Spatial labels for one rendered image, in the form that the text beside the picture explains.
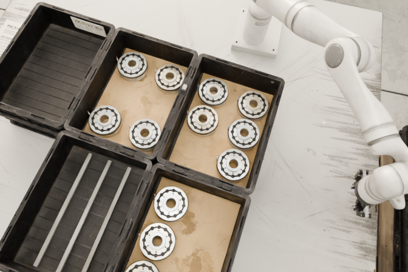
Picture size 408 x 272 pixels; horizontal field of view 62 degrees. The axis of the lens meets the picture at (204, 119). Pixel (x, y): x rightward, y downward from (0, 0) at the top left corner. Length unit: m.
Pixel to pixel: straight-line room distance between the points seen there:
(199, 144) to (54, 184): 0.47
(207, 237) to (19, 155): 0.74
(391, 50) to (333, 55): 1.78
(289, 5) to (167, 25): 0.62
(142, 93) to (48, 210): 0.47
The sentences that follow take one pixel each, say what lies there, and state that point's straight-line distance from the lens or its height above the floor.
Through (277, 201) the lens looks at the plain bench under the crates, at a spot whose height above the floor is 0.70.
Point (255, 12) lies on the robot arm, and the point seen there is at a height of 0.93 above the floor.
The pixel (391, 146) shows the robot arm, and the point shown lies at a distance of 0.86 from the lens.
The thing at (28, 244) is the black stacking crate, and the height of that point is 0.83.
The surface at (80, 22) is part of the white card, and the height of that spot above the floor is 0.90.
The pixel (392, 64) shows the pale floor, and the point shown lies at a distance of 2.60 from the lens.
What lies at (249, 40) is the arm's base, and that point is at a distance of 1.41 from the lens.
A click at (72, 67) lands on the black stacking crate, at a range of 1.31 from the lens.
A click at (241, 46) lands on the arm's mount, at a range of 1.43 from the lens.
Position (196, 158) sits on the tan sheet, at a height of 0.83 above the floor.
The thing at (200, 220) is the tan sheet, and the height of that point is 0.83.
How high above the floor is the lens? 1.90
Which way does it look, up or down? 68 degrees down
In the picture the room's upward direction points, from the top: 6 degrees clockwise
